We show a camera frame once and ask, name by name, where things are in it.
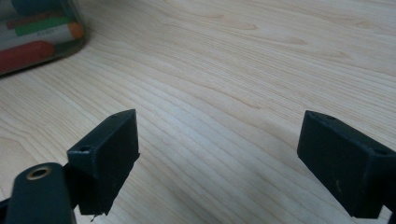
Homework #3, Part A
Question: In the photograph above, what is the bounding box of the green marker pen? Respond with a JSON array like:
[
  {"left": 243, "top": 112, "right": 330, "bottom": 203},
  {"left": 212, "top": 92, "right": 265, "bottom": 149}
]
[{"left": 14, "top": 16, "right": 75, "bottom": 37}]

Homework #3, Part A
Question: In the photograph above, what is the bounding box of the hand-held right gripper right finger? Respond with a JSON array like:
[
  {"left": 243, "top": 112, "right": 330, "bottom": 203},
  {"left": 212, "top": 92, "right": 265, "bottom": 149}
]
[{"left": 297, "top": 109, "right": 396, "bottom": 218}]

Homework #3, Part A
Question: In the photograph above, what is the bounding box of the clear plastic storage box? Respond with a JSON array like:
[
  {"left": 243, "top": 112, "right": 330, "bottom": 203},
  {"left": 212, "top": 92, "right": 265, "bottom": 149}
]
[{"left": 0, "top": 0, "right": 89, "bottom": 77}]

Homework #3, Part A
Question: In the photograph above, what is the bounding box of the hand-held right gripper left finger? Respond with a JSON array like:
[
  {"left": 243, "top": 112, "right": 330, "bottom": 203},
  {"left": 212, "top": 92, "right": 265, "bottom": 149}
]
[{"left": 66, "top": 108, "right": 140, "bottom": 216}]

